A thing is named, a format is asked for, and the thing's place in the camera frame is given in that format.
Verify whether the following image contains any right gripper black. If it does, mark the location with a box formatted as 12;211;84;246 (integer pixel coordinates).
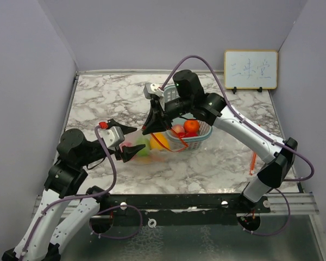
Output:
141;97;192;135

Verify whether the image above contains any green toy apple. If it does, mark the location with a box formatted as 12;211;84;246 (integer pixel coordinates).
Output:
134;137;151;158

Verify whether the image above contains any yellow toy bell pepper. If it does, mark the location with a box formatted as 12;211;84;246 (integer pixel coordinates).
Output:
150;133;170;151

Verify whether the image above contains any clear zip bag orange zipper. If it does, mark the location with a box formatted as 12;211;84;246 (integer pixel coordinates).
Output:
120;129;188;165

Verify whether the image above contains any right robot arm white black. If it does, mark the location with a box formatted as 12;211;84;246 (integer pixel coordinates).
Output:
142;70;298;213

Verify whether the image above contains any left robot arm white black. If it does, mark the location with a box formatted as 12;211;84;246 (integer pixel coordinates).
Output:
2;119;144;260

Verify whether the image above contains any pink toy peach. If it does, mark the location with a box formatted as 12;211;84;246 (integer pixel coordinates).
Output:
172;124;185;134

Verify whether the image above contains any red toy pepper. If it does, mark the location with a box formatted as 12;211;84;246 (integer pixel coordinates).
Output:
178;132;198;139

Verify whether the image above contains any orange toy tangerine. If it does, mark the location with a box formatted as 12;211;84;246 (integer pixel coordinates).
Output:
183;119;200;133

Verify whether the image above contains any blue white plastic basket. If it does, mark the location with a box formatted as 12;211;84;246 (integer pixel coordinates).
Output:
164;85;212;151

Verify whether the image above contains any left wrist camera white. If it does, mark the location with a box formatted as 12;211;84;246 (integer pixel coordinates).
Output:
95;122;125;151

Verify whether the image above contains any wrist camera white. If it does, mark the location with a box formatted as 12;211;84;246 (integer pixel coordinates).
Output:
143;83;164;100
95;122;125;151

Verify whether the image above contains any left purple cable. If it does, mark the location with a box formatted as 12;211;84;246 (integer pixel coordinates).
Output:
18;126;119;259

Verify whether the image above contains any purple cable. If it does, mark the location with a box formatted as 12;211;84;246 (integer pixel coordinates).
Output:
18;126;119;259
162;55;315;182

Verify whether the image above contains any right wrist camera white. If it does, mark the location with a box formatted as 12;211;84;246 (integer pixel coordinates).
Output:
143;83;164;100

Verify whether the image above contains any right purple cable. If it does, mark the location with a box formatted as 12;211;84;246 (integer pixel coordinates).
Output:
162;55;315;182

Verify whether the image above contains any small whiteboard wooden frame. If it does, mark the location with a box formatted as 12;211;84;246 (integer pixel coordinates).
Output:
224;49;278;90

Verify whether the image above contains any black mounting rail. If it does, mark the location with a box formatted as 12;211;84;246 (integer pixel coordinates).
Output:
87;192;270;227

